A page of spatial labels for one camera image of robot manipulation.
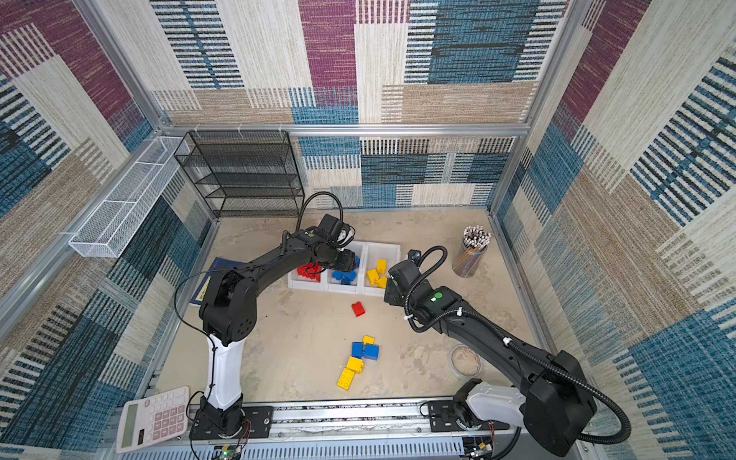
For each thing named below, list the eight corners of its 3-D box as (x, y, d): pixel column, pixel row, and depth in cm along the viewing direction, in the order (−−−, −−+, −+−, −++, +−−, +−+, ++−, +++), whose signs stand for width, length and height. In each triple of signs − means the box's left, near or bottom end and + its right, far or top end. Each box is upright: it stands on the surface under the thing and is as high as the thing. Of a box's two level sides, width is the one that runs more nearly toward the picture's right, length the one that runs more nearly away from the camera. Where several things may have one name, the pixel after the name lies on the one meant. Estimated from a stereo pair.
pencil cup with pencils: (454, 278, 102) (468, 245, 87) (450, 259, 107) (462, 224, 93) (476, 278, 102) (493, 245, 87) (471, 258, 107) (486, 224, 93)
